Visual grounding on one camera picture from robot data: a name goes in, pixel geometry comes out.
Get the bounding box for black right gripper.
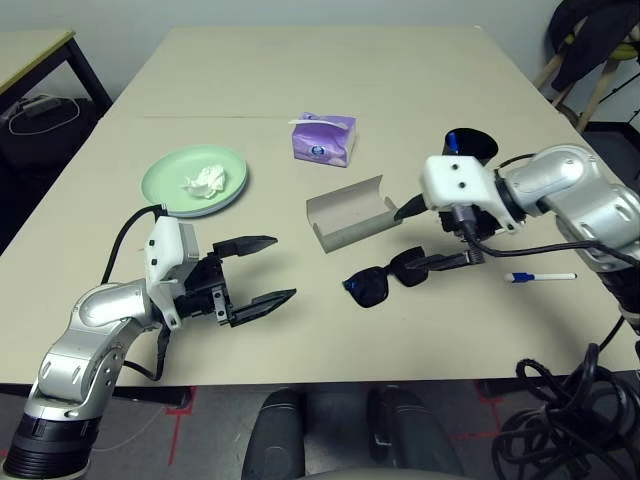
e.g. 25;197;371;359
393;193;501;273

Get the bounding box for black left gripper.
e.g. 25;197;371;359
172;234;298;330

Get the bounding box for black sunglasses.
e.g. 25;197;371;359
342;245;429;309

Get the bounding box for grey glasses case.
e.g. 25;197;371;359
305;174;401;255

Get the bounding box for white tissue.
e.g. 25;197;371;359
178;164;229;201

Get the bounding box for light green plate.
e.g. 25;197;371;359
140;143;250;217

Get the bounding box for light blue plate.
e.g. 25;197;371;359
164;179;250;220

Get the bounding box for black plastic cup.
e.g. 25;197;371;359
442;127;500;166

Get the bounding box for purple tissue pack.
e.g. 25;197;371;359
288;112;358;169

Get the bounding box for dark grey robot left leg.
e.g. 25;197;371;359
242;388;307;480

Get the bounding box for dark grey robot leg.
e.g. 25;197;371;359
367;387;464;480
242;388;307;480

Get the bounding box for dark grey robot right leg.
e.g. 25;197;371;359
367;387;464;480

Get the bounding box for beige robot torso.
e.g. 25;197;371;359
299;467;451;480

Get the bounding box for black bag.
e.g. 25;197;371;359
0;97;104;251

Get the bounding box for black tripod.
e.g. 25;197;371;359
599;69;640;126

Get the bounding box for wooden chair with jacket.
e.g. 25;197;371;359
547;0;640;94

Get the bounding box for grey power adapter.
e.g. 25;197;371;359
22;97;64;119

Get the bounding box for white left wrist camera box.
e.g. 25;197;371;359
143;215;202;329

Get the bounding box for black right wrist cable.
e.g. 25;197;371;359
452;207;640;351

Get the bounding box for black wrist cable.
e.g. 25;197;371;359
102;203;174;381
452;207;640;351

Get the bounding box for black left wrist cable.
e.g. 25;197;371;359
102;203;174;381

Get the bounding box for black tangled cable bundle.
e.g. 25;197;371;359
492;342;640;480

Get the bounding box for white looped floor cable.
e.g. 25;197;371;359
7;97;81;136

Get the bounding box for side table black frame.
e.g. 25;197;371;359
0;29;114;121

